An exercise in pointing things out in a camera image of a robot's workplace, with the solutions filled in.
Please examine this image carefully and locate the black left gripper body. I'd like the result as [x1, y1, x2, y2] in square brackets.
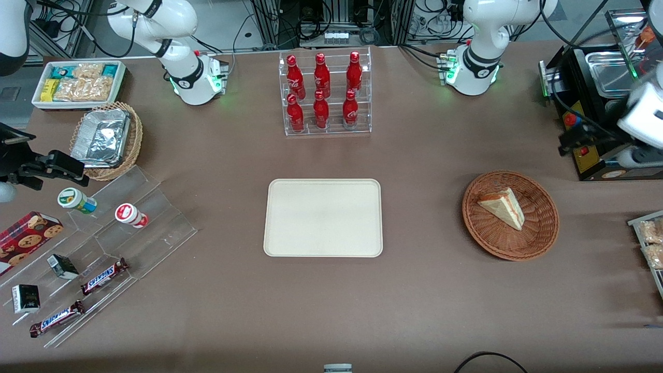
[592, 121, 628, 154]

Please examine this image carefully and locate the brown round wicker basket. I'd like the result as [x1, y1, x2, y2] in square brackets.
[462, 171, 560, 261]

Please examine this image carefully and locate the red cola bottle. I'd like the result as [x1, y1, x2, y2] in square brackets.
[346, 51, 363, 96]
[313, 91, 330, 130]
[286, 93, 305, 133]
[286, 55, 305, 100]
[342, 89, 359, 130]
[313, 53, 331, 99]

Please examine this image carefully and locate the grey metal tray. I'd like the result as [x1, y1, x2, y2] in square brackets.
[627, 210, 663, 301]

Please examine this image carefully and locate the black cable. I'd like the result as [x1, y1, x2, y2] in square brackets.
[454, 351, 529, 373]

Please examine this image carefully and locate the red tartan cookie box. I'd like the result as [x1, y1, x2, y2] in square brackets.
[0, 211, 64, 276]

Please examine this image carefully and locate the light tan wicker basket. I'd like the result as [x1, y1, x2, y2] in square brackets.
[69, 102, 143, 181]

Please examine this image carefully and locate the small black carton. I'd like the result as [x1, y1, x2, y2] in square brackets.
[47, 253, 80, 281]
[11, 284, 41, 314]

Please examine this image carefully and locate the steel pan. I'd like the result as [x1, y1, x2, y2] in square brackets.
[585, 49, 644, 99]

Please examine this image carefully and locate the large clear cracker bag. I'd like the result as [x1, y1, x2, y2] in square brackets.
[54, 77, 113, 102]

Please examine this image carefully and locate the white rectangular snack bin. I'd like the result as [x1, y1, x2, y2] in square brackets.
[32, 60, 127, 111]

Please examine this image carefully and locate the small clear cracker bag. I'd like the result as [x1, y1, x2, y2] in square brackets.
[73, 63, 105, 80]

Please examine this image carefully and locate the red lid yogurt cup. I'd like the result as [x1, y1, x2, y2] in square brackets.
[114, 203, 150, 229]

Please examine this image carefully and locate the triangular sandwich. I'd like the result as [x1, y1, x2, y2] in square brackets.
[477, 188, 525, 232]

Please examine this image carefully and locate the brown Snickers bar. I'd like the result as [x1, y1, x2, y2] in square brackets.
[29, 299, 87, 339]
[80, 257, 129, 296]

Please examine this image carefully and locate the green lid yogurt cup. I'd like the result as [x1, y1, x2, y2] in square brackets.
[57, 188, 98, 215]

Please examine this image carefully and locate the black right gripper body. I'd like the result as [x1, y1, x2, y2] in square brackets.
[0, 123, 50, 179]

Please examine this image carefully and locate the clear acrylic panel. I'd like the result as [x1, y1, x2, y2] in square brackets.
[604, 7, 654, 79]

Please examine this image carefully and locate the clear acrylic bottle rack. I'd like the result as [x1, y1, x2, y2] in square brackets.
[279, 47, 372, 137]

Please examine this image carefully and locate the cream rectangular tray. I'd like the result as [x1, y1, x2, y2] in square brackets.
[263, 179, 383, 258]

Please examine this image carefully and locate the clear acrylic stepped shelf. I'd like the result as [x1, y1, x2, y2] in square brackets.
[0, 165, 198, 349]

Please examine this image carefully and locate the aluminium foil container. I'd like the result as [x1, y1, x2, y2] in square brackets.
[70, 108, 132, 169]

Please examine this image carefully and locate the black countertop cooking machine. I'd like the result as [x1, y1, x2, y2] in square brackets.
[538, 44, 663, 182]

